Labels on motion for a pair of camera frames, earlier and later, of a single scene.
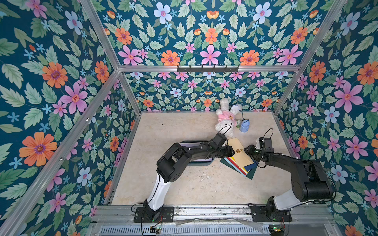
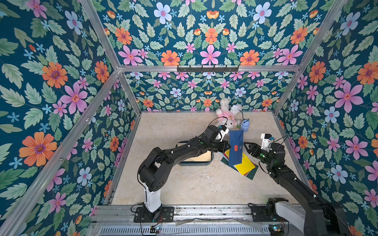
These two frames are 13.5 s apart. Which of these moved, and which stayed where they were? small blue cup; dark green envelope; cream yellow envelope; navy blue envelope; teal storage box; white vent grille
Moved: navy blue envelope; cream yellow envelope
Stayed: white vent grille; teal storage box; dark green envelope; small blue cup
